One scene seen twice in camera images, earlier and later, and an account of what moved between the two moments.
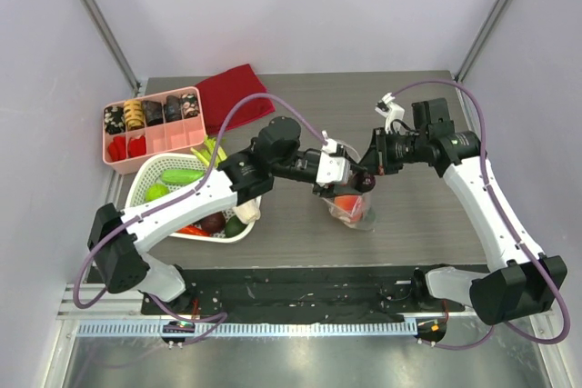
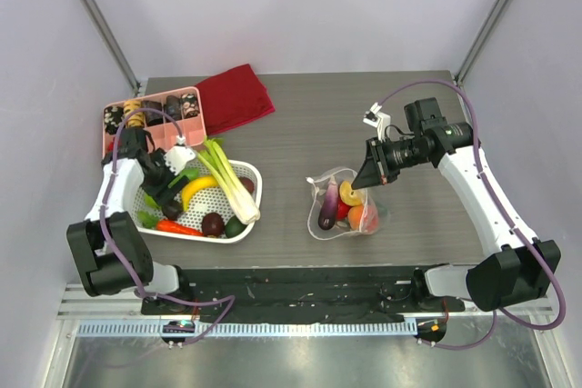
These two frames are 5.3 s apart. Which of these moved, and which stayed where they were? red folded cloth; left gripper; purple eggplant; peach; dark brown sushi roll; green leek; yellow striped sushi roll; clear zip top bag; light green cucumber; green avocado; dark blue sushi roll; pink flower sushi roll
Moved: clear zip top bag; purple eggplant; left gripper; peach
Stayed: green leek; light green cucumber; dark brown sushi roll; red folded cloth; green avocado; yellow striped sushi roll; dark blue sushi roll; pink flower sushi roll
